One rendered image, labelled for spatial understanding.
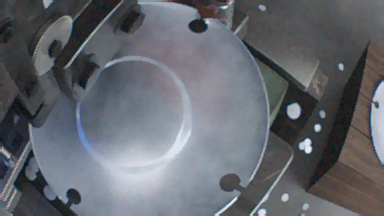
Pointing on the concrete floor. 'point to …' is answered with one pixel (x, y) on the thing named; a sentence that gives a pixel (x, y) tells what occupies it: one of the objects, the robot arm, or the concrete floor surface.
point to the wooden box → (354, 144)
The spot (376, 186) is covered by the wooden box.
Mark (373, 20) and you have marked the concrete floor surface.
